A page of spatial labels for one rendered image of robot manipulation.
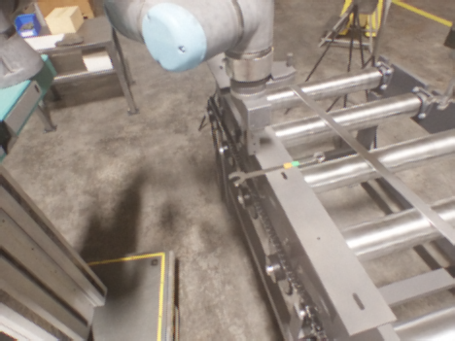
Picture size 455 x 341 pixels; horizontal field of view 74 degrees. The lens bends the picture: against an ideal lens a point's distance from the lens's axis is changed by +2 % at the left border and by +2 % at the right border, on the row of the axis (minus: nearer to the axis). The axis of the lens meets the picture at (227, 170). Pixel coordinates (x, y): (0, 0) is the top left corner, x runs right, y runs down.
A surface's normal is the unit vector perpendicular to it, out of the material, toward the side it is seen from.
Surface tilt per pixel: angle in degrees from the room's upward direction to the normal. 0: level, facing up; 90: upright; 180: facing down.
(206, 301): 0
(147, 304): 0
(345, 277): 0
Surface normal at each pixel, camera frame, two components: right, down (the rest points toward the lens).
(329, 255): -0.07, -0.71
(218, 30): 0.66, 0.33
